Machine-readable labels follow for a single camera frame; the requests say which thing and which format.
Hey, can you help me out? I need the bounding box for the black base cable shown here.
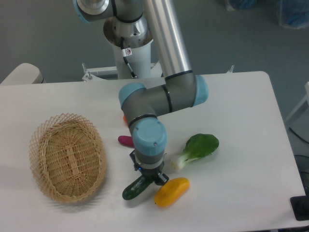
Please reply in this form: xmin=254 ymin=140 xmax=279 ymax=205
xmin=120 ymin=36 xmax=138 ymax=79

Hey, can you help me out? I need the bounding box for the purple sweet potato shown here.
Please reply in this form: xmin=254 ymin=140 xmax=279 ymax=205
xmin=118 ymin=135 xmax=134 ymax=147

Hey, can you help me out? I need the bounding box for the black device at table edge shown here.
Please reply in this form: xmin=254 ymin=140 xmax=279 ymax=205
xmin=290 ymin=195 xmax=309 ymax=221

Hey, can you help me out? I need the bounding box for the dark green cucumber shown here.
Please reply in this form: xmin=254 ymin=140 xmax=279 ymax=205
xmin=122 ymin=175 xmax=153 ymax=201

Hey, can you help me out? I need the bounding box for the yellow bell pepper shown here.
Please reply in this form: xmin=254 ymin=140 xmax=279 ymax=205
xmin=154 ymin=177 xmax=190 ymax=207

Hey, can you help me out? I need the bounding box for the woven wicker basket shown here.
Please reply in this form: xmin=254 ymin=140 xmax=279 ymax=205
xmin=29 ymin=113 xmax=107 ymax=203

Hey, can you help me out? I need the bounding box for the white furniture frame right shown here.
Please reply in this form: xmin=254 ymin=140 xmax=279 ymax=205
xmin=284 ymin=82 xmax=309 ymax=124

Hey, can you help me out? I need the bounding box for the blue plastic bag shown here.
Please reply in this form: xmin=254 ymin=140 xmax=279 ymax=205
xmin=276 ymin=0 xmax=309 ymax=29

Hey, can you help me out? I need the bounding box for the black floor cable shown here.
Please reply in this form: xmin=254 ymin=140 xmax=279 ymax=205
xmin=288 ymin=126 xmax=309 ymax=143

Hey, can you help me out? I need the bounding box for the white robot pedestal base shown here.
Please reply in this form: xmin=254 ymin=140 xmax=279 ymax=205
xmin=82 ymin=15 xmax=163 ymax=81

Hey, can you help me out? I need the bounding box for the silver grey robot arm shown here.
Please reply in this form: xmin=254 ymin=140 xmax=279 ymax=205
xmin=73 ymin=0 xmax=208 ymax=186

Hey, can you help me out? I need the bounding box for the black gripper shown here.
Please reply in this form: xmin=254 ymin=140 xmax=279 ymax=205
xmin=129 ymin=150 xmax=169 ymax=186

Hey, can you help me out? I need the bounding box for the green bok choy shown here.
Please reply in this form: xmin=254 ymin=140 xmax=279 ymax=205
xmin=170 ymin=133 xmax=220 ymax=170

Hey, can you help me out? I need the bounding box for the white chair back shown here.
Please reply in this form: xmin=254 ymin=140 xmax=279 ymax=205
xmin=0 ymin=63 xmax=46 ymax=86

